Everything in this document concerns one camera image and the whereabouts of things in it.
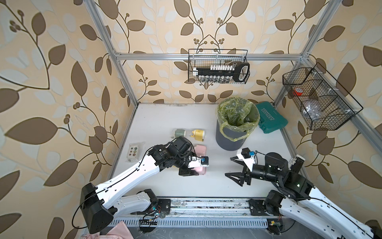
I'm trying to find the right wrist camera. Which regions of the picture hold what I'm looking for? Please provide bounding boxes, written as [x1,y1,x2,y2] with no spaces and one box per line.
[236,148,258,172]

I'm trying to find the black wire basket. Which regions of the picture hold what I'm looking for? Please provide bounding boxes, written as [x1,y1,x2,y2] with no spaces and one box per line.
[187,48,250,85]
[283,62,364,130]

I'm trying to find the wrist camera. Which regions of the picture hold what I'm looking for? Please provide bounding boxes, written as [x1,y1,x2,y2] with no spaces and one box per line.
[188,156,210,168]
[236,148,258,172]

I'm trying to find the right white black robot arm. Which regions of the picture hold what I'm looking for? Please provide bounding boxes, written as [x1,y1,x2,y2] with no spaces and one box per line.
[225,148,382,239]

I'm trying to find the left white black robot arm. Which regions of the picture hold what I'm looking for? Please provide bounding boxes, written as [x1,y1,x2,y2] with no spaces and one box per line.
[77,136,209,234]

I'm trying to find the white button remote box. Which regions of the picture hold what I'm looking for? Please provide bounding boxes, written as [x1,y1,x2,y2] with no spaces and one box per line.
[126,142,142,163]

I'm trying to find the yellow sharpener back right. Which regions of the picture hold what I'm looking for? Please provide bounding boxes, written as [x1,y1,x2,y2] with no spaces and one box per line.
[191,129,206,142]

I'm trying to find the green pencil sharpener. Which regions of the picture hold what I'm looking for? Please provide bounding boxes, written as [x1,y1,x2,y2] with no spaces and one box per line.
[172,128,187,138]

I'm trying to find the slotted grey cable duct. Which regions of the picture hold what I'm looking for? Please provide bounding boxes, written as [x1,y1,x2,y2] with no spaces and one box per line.
[109,217,268,229]

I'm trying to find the black wire basket right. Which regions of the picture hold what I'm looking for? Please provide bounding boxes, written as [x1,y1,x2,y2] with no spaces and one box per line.
[283,62,364,130]

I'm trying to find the socket set holder black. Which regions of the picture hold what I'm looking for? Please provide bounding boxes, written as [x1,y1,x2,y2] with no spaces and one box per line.
[191,62,250,84]

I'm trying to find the pink sharpener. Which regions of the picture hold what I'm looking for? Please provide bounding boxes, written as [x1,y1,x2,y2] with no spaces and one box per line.
[195,144,207,157]
[192,167,207,175]

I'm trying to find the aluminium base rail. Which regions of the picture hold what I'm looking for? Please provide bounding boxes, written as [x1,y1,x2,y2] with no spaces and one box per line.
[126,197,270,218]

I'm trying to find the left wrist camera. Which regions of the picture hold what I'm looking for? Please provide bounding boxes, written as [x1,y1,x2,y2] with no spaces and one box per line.
[188,156,210,168]

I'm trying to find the grey trash bin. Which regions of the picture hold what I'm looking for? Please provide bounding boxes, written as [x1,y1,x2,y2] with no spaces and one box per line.
[215,122,246,151]

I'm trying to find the pink cloth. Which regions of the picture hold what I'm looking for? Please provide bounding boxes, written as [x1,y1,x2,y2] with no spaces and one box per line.
[80,222,134,239]

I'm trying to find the green plastic tool case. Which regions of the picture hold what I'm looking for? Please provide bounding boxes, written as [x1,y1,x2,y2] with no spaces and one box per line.
[256,102,288,134]

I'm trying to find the clear plastic bag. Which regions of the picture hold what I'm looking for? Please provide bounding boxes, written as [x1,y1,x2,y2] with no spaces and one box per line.
[302,99,323,120]

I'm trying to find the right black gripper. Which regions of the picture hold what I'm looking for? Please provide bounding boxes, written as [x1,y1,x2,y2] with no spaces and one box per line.
[225,154,281,185]

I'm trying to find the pink sharpener front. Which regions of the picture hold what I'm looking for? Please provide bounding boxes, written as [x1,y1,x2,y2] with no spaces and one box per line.
[192,167,207,175]

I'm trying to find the green plastic bin liner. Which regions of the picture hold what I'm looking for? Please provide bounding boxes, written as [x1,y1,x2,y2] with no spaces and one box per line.
[216,97,260,142]

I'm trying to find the black wire basket back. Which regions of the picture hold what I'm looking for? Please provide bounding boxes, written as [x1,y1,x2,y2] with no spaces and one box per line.
[187,48,250,85]

